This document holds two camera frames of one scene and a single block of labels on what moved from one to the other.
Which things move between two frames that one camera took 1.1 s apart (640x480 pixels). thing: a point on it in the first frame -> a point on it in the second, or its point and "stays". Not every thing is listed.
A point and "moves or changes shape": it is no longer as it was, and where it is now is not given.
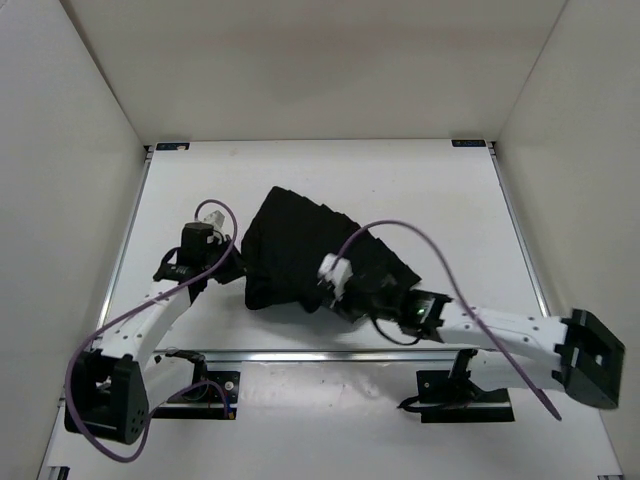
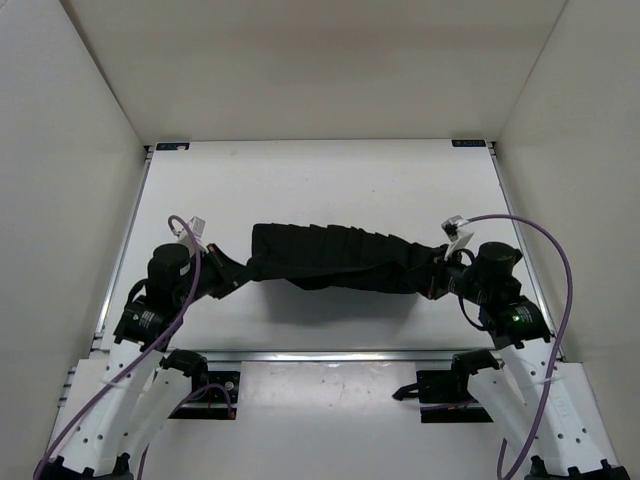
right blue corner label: [468, 143] stays
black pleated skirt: [285, 239] moves or changes shape
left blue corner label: [172, 146] stays
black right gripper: [342, 304] -> [433, 289]
